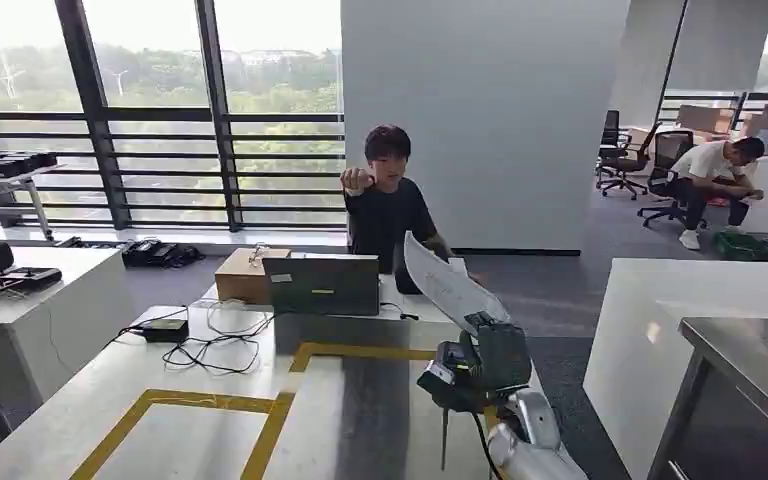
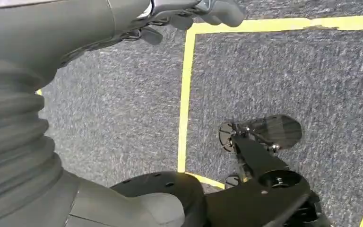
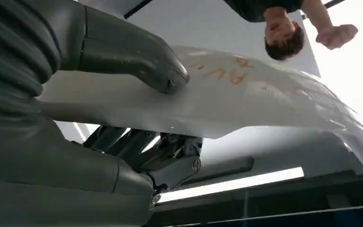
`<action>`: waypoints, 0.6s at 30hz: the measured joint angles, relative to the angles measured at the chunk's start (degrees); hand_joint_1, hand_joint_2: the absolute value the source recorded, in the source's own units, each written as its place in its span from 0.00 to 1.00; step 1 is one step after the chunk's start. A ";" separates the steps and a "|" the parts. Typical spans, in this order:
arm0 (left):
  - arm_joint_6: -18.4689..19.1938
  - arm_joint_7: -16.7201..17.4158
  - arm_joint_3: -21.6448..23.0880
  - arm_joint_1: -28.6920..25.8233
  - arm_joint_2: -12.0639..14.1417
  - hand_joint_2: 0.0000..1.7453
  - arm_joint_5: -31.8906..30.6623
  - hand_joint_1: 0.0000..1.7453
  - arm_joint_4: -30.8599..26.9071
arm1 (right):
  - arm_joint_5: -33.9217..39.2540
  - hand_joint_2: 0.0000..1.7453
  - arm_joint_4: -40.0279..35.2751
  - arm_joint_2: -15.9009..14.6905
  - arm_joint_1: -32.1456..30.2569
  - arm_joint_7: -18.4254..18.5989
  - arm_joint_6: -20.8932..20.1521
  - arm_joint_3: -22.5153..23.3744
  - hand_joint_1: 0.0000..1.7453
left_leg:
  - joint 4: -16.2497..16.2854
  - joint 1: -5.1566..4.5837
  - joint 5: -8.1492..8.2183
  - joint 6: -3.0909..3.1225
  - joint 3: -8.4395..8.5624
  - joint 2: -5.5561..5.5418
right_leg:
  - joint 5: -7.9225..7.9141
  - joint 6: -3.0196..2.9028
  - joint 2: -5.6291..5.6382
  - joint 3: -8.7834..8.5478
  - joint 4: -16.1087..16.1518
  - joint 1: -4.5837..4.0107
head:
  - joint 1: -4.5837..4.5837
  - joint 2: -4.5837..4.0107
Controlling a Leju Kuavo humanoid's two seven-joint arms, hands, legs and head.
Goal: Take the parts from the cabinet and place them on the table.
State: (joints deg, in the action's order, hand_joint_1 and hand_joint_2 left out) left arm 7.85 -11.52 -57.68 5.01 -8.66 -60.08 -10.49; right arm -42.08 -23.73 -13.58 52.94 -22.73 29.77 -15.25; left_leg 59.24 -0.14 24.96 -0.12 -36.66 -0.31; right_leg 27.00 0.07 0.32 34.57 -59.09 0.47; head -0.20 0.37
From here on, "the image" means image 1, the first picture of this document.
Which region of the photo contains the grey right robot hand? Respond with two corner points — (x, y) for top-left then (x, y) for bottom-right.
(460, 316), (534, 404)

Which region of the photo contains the white curved metal part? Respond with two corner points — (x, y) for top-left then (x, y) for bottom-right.
(402, 231), (512, 336)

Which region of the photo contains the yellow bench tape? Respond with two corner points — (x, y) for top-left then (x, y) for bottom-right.
(69, 389), (296, 480)
(241, 342), (501, 480)

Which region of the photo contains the person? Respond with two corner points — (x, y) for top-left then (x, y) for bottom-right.
(339, 124), (455, 296)
(662, 137), (766, 252)

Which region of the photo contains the dark laptop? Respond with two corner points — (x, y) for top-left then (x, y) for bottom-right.
(262, 253), (381, 317)

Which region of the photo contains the black office chair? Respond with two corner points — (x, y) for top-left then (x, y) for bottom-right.
(637, 130), (709, 230)
(595, 121), (664, 201)
(599, 109), (622, 177)

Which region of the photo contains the steel table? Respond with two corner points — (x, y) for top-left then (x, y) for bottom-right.
(647, 316), (768, 480)

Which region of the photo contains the green crate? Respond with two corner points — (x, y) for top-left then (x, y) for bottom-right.
(713, 230), (768, 263)

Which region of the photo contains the steel bench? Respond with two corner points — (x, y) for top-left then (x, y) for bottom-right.
(0, 304), (591, 480)

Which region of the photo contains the black power adapter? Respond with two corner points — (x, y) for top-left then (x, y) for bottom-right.
(140, 319), (191, 344)

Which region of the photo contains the black gear pile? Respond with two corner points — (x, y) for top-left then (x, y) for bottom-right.
(120, 238), (206, 270)

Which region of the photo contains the black window railing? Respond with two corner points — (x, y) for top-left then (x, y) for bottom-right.
(0, 109), (348, 230)

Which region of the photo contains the black handheld controller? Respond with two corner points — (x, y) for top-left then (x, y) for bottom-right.
(0, 266), (64, 293)

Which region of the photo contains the pale table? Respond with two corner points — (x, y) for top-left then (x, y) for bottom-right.
(0, 165), (67, 241)

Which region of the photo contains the row of black cases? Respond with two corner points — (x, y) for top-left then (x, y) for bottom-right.
(0, 150), (59, 181)

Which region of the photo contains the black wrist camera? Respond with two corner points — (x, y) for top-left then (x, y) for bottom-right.
(415, 341), (485, 413)

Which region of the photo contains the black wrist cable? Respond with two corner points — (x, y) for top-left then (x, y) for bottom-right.
(470, 410), (503, 480)

